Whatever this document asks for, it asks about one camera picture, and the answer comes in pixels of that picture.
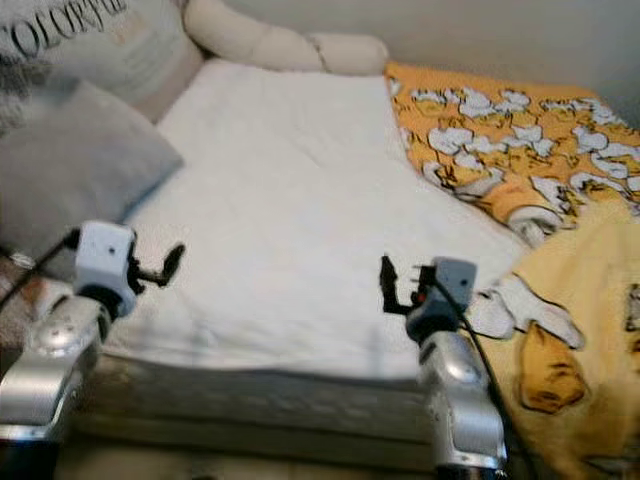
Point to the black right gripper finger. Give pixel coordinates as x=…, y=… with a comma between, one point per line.
x=390, y=283

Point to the beige knotted bolster pillow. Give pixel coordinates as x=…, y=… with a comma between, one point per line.
x=250, y=35

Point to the grey quilted mattress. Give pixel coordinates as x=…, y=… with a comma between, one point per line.
x=260, y=410

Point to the swirl patterned white pillow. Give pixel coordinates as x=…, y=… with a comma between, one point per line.
x=100, y=45

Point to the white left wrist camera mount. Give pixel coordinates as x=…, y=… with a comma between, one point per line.
x=105, y=255

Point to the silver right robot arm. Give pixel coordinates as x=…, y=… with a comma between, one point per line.
x=460, y=400

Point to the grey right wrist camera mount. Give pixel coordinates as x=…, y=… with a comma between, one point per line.
x=457, y=278

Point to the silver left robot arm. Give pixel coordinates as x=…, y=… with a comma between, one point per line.
x=50, y=380

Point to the orange cartoon duck blanket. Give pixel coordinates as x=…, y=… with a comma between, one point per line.
x=510, y=130

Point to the white quilted mattress pad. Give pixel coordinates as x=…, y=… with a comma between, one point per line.
x=310, y=200

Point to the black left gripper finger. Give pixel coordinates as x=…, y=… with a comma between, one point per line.
x=173, y=263

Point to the grey square pillow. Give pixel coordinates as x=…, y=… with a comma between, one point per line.
x=80, y=170

